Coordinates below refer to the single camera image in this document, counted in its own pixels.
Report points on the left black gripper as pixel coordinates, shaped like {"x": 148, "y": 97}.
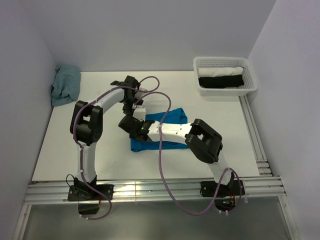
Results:
{"x": 127, "y": 111}

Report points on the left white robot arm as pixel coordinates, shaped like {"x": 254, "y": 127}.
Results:
{"x": 87, "y": 127}

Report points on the white rolled t-shirt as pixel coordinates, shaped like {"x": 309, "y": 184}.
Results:
{"x": 220, "y": 71}

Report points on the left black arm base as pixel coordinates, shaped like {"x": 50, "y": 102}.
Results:
{"x": 89, "y": 199}

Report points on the bright blue t-shirt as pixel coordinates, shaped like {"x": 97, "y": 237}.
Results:
{"x": 176, "y": 116}

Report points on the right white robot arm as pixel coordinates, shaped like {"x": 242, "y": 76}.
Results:
{"x": 203, "y": 141}

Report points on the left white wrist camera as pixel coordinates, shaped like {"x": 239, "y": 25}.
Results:
{"x": 143, "y": 90}

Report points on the aluminium front rail frame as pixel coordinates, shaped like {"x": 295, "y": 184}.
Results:
{"x": 46, "y": 193}

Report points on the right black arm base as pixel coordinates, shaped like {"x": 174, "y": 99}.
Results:
{"x": 226, "y": 195}

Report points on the white perforated plastic basket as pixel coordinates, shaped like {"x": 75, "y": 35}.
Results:
{"x": 207, "y": 63}

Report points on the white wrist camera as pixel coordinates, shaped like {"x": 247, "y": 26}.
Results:
{"x": 143, "y": 90}
{"x": 139, "y": 112}

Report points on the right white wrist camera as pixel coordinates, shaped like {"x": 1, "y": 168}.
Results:
{"x": 139, "y": 112}

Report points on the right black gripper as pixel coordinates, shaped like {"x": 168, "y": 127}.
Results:
{"x": 136, "y": 120}

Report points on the black rolled t-shirt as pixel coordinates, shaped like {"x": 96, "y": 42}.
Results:
{"x": 221, "y": 82}

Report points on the grey-blue crumpled t-shirt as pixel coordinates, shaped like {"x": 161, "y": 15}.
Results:
{"x": 65, "y": 88}

